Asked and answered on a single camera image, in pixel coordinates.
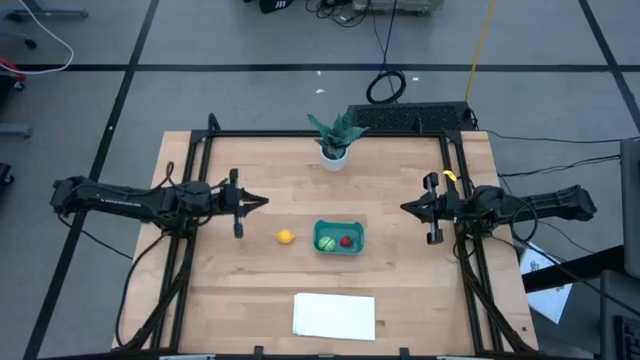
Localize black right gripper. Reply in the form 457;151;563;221
400;171;467;246

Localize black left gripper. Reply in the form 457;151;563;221
215;168;270;240

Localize teal tupperware container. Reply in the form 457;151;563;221
312;219;366;256

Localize green plant in white pot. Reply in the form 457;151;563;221
306;112;370;173

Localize white folded cloth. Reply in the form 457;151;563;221
292;292;377;342

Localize white printed papers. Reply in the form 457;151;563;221
519;241;575;325

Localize black beam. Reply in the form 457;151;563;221
522;244;626;294

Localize person's black shoe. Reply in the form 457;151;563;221
258;0;296;15

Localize grey equipment box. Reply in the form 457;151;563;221
351;0;445;15

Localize grey cabinet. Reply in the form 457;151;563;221
619;138;640;279

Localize black keyboard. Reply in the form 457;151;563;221
613;314;640;360

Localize grey floor bar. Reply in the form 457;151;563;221
0;123;33;139

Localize grey furniture foot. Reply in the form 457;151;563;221
0;0;90;21

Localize black metal table frame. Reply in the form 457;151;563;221
115;112;539;360

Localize black coiled cable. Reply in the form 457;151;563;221
365;0;408;106

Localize black floor cable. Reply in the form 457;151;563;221
479;128;640;146
498;154;621;179

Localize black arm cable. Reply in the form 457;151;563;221
113;232;169;349
57;214;134;261

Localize yellow hanging cable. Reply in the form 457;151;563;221
464;0;497;104

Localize black cable tangle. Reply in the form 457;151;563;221
305;0;374;29

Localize white floor cable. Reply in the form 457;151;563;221
13;0;75;76

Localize red hose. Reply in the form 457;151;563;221
0;57;26;84

